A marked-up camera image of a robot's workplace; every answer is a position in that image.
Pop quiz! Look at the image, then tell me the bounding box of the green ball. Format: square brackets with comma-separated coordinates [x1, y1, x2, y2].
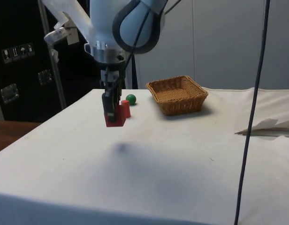
[125, 94, 137, 105]

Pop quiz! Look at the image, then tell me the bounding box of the dark blue cable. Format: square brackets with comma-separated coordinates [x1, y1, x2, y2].
[233, 0, 271, 225]

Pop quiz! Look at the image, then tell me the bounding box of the red cylinder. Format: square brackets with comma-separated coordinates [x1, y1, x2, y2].
[121, 99, 132, 119]

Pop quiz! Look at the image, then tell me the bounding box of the black cable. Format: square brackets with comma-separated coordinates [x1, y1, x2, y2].
[116, 0, 181, 83]

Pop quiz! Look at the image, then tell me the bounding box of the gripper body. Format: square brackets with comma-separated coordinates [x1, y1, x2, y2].
[99, 62, 124, 90]

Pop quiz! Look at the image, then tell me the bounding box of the black cabinet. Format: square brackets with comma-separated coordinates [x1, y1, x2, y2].
[0, 0, 138, 123]

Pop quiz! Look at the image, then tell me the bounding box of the wicker basket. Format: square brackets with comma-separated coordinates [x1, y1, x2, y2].
[146, 75, 209, 116]

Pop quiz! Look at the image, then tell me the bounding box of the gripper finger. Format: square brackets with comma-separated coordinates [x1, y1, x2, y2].
[101, 87, 118, 124]

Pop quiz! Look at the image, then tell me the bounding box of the pale locker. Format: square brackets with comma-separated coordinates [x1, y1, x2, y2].
[131, 0, 194, 90]
[192, 0, 289, 90]

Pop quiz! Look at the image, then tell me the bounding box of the red cube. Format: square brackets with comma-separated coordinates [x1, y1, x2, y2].
[105, 104, 127, 128]

